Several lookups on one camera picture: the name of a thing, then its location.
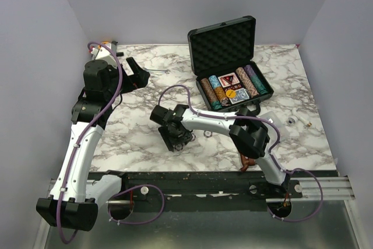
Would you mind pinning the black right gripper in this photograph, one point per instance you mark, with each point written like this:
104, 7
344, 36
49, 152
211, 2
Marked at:
170, 142

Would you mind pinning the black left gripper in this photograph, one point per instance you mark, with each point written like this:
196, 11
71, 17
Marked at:
139, 79

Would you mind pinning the blue ten poker chip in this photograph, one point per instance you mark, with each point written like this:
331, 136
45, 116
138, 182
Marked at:
178, 147
207, 134

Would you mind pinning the yellow big blind button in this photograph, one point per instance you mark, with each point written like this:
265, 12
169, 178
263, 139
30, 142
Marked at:
230, 94

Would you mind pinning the black triangular all-in button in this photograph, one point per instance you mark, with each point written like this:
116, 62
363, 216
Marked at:
230, 79

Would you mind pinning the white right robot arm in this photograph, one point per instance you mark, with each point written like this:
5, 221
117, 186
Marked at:
253, 137

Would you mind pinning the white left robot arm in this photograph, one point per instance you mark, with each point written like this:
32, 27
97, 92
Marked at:
72, 204

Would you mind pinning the black poker set case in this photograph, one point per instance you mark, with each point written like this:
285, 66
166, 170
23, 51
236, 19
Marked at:
224, 48

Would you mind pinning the silver open-end wrench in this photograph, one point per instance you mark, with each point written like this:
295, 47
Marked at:
158, 70

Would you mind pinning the black t-shaped tool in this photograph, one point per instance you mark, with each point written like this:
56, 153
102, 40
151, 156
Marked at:
118, 53

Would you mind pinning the brown chip stack row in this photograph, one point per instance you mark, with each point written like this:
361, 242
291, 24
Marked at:
210, 94

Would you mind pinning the blue playing card deck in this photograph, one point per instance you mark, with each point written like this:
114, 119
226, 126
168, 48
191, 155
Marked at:
240, 95

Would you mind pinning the brown faucet tap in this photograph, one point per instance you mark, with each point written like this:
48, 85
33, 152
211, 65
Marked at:
246, 162

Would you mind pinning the teal chip stack row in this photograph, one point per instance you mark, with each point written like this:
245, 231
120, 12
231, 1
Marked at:
260, 87

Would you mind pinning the clear plastic bag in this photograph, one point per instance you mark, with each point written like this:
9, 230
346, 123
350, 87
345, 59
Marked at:
271, 117

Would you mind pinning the white brass small fitting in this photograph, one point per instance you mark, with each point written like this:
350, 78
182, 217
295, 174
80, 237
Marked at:
306, 122

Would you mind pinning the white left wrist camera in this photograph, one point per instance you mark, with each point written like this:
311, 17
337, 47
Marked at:
101, 53

